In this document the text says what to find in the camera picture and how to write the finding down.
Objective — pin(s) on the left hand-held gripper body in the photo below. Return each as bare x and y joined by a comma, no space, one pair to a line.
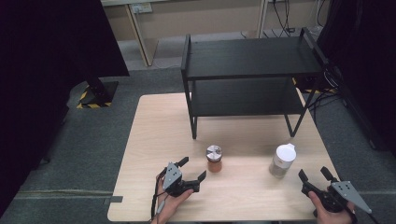
172,179

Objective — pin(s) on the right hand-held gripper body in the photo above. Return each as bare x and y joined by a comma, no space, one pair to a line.
345,191

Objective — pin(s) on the silver-lid jar of orange spice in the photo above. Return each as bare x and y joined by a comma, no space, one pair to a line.
214,165

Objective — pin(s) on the white-lid glass shaker jar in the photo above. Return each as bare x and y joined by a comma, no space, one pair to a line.
285,154

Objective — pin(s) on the black two-tier shelf rack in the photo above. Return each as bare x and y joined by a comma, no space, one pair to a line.
249,56

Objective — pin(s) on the person's left hand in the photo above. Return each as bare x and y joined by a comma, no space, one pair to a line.
169,205

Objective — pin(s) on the person's right hand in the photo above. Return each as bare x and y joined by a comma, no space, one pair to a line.
330,217

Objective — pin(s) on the dark floor tape strip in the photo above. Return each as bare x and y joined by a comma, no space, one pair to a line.
113,199

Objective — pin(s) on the black stand base striped tape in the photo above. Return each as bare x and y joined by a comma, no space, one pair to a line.
99,93

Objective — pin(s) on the black curtain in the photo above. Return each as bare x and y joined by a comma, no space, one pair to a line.
367,62
46,62

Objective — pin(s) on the beige office desk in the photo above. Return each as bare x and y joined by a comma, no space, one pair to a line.
193,18

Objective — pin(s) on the white power outlet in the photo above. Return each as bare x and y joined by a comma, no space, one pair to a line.
141,8

